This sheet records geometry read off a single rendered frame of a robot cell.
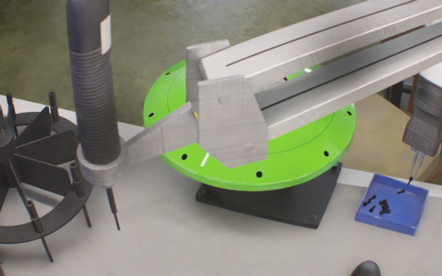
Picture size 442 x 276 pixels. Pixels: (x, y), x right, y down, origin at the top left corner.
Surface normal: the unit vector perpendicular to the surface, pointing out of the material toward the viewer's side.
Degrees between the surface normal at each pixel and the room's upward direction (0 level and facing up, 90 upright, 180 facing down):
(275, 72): 90
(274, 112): 19
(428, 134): 59
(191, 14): 0
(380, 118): 0
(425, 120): 71
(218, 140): 90
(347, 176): 0
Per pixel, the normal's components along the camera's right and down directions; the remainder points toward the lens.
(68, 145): 0.41, 0.54
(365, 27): -0.32, -0.67
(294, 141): 0.15, -0.51
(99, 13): 0.72, 0.44
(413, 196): 0.00, -0.76
